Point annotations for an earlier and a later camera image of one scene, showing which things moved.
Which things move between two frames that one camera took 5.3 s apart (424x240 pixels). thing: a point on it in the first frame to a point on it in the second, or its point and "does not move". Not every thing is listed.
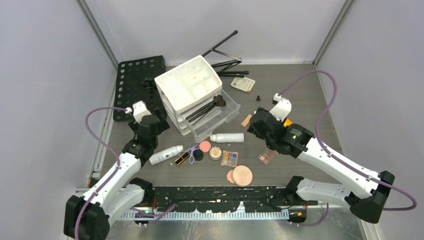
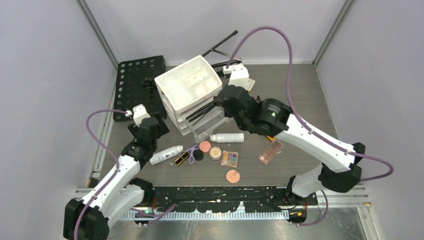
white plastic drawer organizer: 192,101 does not move
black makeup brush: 216,99 does not move
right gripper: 251,129 to 226,114
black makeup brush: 221,103 does not move
